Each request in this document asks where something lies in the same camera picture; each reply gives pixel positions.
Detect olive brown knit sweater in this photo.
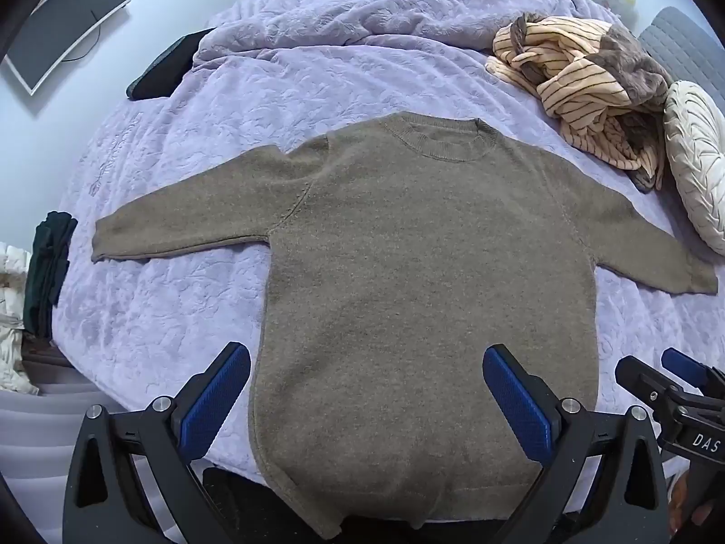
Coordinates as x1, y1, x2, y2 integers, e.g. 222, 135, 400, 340
92, 112, 719, 540

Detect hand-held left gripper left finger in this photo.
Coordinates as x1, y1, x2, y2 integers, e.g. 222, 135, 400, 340
63, 341, 251, 544

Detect white-framed monitor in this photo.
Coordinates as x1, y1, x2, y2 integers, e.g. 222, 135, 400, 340
5, 0, 132, 97

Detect grey bed base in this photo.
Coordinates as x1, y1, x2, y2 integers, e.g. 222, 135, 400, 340
0, 345, 128, 544

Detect cream striped cloth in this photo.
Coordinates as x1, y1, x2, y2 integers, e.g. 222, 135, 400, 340
485, 16, 668, 192

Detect white round textured pillow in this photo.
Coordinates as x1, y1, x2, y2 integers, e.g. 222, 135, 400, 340
664, 80, 725, 257

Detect person's right hand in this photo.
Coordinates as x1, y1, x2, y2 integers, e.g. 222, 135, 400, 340
670, 471, 715, 540

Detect dark green folded clothes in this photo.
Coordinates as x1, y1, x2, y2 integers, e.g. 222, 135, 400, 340
23, 211, 79, 336

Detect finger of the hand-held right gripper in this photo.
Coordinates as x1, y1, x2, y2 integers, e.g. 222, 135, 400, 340
661, 347, 725, 400
615, 355, 683, 440

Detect grey-brown fuzzy cloth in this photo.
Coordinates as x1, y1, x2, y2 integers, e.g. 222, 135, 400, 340
583, 21, 673, 113

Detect white quilted cloth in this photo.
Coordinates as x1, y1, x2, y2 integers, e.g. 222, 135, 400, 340
0, 241, 42, 396

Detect purple embossed blanket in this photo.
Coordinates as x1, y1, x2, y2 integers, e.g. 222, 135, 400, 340
53, 0, 725, 480

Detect grey quilted chair back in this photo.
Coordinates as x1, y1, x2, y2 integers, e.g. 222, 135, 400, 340
639, 7, 724, 96

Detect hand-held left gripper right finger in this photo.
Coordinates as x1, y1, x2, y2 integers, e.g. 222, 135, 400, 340
481, 343, 670, 544

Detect black monitor cable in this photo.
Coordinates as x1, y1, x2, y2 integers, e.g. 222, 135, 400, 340
61, 21, 107, 63

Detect black cushion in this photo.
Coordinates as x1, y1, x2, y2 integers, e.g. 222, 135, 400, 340
127, 28, 219, 102

